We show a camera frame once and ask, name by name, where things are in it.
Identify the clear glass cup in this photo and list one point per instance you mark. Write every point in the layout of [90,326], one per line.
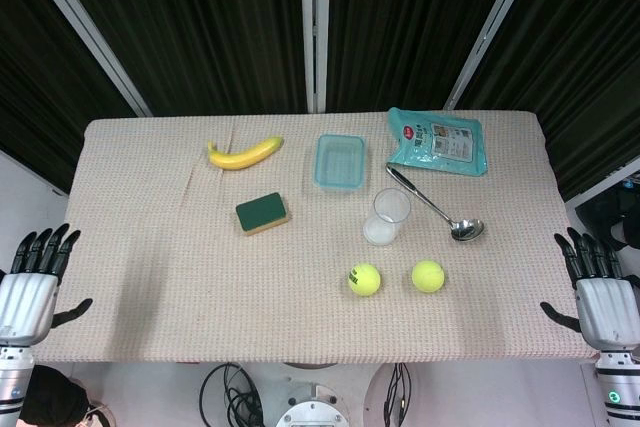
[382,234]

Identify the black flat panel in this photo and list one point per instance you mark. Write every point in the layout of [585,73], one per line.
[597,207]

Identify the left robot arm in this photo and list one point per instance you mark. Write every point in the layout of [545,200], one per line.
[12,382]

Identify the yellow tennis ball with print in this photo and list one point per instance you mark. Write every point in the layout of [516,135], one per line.
[365,279]

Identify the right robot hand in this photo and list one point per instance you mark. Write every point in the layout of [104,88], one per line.
[607,309]

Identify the metal ladle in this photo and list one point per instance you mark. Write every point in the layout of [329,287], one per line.
[467,230]

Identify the green and yellow sponge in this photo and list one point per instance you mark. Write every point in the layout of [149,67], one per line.
[260,209]

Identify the person's head dark hair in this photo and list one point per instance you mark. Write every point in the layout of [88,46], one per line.
[55,399]

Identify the grey partition frame post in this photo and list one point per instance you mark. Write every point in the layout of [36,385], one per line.
[313,27]
[492,27]
[85,29]

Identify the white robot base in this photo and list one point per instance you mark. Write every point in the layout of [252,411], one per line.
[312,404]

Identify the yellow banana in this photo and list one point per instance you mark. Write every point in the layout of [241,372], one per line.
[240,157]

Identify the teal food pouch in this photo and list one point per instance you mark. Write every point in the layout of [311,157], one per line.
[440,142]

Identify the beige checked tablecloth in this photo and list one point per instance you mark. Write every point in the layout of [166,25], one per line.
[175,272]

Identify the plain yellow tennis ball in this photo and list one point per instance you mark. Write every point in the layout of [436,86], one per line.
[428,276]

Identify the blue transparent plastic container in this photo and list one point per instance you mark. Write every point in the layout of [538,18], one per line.
[340,162]

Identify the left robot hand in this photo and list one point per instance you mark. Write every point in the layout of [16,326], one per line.
[27,299]

